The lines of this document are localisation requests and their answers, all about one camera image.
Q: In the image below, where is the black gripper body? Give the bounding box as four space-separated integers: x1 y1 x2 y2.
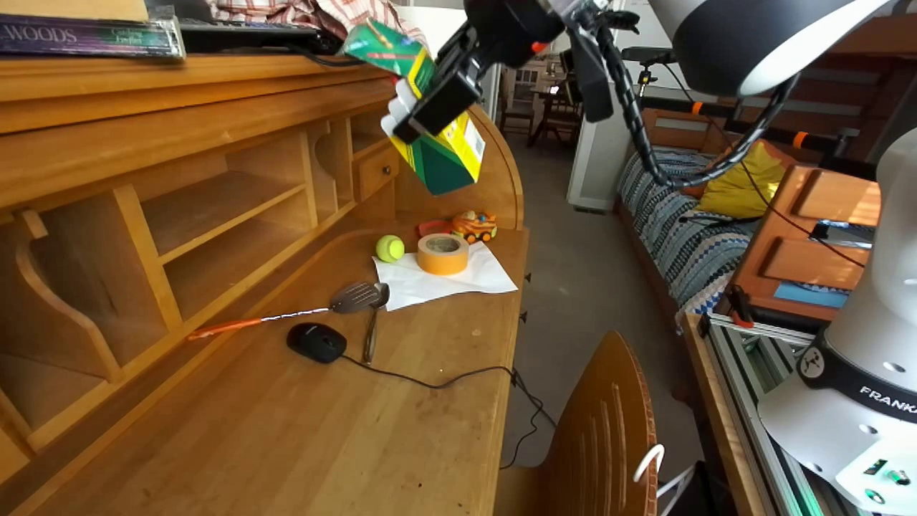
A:
460 0 566 72

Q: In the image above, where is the yellow green crayon box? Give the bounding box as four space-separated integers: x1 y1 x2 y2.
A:
340 19 489 198

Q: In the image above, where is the dark wooden chair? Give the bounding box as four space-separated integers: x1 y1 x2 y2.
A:
497 56 578 148

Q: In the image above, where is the small desk drawer with knob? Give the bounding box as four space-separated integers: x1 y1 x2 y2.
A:
353 145 403 204

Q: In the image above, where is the orange toy car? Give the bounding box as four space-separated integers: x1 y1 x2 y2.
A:
416 208 500 247

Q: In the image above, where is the red striped white cloth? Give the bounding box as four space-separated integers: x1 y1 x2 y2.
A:
204 0 430 46

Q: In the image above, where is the orange tape roll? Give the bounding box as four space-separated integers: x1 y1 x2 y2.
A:
416 228 472 278

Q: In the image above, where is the yellow tennis ball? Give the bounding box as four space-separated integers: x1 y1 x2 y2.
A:
371 231 407 267

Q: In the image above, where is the white cabinet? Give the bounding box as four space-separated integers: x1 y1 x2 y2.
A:
565 95 635 214

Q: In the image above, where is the white paper sheet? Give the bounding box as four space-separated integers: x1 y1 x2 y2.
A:
368 237 520 316

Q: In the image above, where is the black flat device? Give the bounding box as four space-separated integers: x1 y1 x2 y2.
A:
172 2 331 56

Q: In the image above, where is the black computer mouse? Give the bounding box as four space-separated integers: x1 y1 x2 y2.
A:
282 320 348 367

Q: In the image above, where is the yellow pillow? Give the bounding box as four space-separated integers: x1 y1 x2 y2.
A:
692 141 791 222

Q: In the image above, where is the striped bench cushion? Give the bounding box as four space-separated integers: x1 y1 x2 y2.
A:
609 141 768 316

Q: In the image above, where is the dark purple book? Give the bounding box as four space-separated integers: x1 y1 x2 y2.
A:
0 12 189 62

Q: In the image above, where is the wooden roll-top desk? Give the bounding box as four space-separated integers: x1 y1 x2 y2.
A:
0 50 532 516

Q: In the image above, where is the wooden board with black clamps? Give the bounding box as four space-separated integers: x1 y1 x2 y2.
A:
727 159 881 333

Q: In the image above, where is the tan book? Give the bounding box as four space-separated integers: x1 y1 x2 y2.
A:
0 0 152 26

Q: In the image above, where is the black camera stand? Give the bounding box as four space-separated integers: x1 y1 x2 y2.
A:
615 39 704 101

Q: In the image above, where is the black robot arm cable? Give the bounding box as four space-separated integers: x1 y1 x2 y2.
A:
569 6 802 192

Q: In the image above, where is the thin black mouse cable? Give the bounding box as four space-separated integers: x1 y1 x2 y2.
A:
340 351 562 470

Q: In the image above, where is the white cord on chair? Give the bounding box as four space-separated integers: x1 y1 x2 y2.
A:
629 439 704 516

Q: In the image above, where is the aluminium frame robot table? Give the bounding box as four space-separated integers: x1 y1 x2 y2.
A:
678 303 917 516

